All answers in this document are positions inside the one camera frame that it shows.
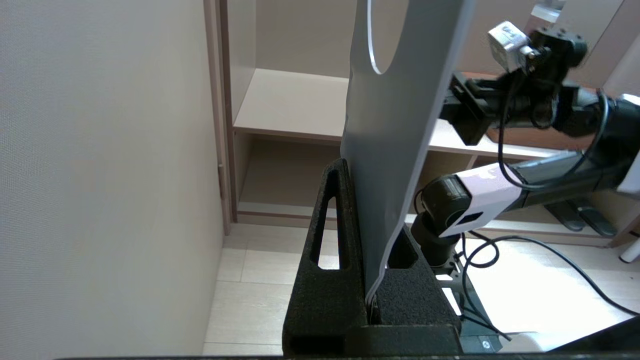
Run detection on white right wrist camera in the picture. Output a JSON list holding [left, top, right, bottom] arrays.
[[487, 21, 534, 71]]

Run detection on dark grey slipper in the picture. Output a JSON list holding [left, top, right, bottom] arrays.
[[544, 200, 587, 232], [575, 200, 619, 239]]

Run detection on black right camera cable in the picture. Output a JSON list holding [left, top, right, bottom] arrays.
[[497, 70, 609, 191]]

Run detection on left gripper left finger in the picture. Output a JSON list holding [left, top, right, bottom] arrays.
[[282, 158, 370, 357]]

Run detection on black floor cable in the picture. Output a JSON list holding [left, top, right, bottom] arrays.
[[459, 231, 640, 321]]

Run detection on white room door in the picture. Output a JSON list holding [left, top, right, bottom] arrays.
[[0, 0, 225, 360]]

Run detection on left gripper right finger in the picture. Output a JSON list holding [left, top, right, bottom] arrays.
[[372, 225, 463, 353]]

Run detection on beige shelf cabinet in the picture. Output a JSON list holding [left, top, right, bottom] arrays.
[[220, 0, 640, 247]]

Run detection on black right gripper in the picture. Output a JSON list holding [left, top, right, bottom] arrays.
[[440, 72, 507, 146]]

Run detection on white and blue door hanger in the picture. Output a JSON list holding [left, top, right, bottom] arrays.
[[340, 0, 476, 307]]

